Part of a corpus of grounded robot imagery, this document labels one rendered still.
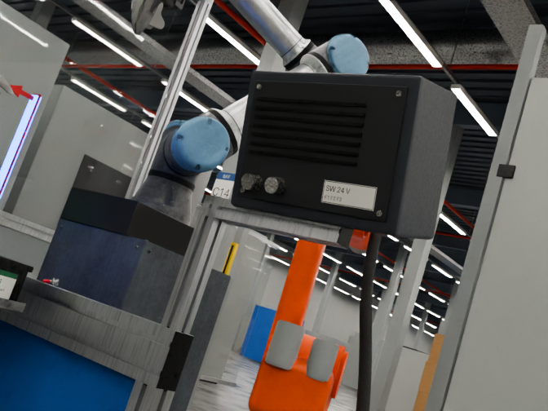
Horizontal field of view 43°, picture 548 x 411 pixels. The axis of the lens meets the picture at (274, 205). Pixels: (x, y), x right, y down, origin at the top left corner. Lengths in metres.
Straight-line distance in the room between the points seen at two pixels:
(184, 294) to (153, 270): 0.51
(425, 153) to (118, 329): 0.50
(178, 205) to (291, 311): 3.46
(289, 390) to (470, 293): 2.56
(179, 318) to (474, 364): 1.45
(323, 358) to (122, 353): 3.69
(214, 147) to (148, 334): 0.60
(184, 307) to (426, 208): 0.35
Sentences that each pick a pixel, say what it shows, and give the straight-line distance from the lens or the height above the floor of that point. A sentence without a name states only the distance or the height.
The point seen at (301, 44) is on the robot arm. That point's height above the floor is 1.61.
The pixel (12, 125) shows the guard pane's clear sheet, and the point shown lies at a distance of 2.24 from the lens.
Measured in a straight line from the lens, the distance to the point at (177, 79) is 2.63.
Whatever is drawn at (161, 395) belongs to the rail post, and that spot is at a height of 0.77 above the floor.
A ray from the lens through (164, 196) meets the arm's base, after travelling 1.61.
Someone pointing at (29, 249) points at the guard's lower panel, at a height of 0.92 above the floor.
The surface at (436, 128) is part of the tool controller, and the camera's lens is 0.87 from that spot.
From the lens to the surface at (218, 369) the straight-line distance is 9.00.
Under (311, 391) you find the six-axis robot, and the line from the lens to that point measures 4.69.
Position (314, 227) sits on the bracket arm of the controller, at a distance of 0.89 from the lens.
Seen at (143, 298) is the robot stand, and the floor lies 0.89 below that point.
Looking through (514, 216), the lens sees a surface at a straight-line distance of 2.36.
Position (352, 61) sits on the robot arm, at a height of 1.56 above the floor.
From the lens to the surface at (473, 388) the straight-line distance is 2.28.
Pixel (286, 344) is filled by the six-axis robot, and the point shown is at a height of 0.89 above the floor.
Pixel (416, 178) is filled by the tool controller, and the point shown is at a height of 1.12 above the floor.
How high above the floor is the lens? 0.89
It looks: 10 degrees up
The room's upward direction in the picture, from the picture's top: 18 degrees clockwise
